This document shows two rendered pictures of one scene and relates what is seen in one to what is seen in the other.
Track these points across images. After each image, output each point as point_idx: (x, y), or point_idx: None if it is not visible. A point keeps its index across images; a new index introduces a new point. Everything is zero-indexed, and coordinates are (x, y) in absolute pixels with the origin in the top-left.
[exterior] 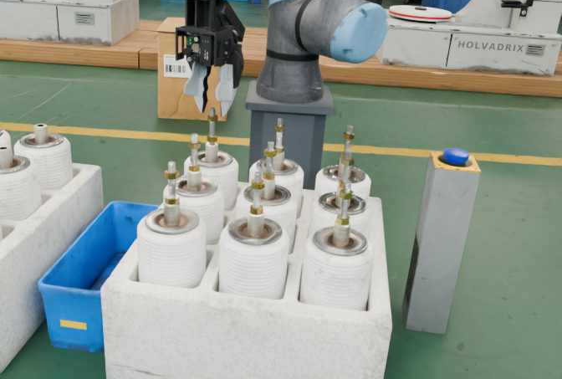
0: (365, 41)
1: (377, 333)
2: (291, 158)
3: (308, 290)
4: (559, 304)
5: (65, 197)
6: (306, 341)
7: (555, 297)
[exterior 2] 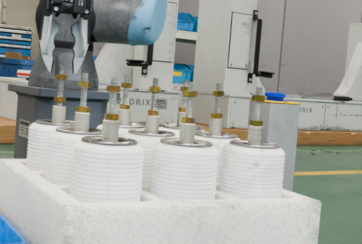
0: (157, 22)
1: (312, 209)
2: None
3: (241, 191)
4: (333, 240)
5: None
6: (260, 231)
7: (326, 237)
